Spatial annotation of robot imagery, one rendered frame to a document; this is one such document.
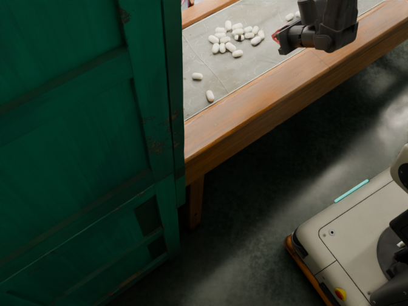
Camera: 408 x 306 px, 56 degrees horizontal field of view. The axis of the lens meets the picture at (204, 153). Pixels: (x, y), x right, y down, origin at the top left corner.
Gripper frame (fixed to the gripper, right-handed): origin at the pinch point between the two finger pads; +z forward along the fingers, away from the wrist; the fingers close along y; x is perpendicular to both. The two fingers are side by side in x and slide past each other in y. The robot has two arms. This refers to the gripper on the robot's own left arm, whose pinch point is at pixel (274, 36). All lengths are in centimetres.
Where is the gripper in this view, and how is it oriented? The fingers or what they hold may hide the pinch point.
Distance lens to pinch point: 120.4
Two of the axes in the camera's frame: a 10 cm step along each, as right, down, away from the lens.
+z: -4.7, -2.5, 8.5
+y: -8.0, 5.2, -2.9
